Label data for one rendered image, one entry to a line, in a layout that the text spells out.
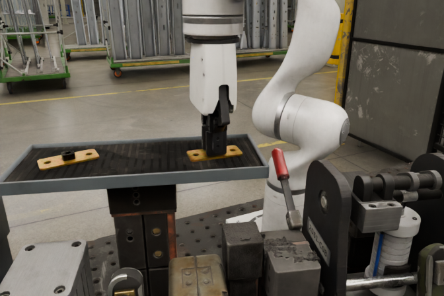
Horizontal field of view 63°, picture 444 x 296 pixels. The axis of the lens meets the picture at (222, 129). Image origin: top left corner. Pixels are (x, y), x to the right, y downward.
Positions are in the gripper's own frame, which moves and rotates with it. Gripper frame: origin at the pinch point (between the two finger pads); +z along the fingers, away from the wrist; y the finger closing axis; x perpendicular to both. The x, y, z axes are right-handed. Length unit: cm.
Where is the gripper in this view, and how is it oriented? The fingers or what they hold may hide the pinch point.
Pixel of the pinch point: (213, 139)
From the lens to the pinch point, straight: 56.4
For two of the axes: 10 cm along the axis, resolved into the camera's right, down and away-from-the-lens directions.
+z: 0.0, 9.4, 3.4
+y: 3.0, 3.3, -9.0
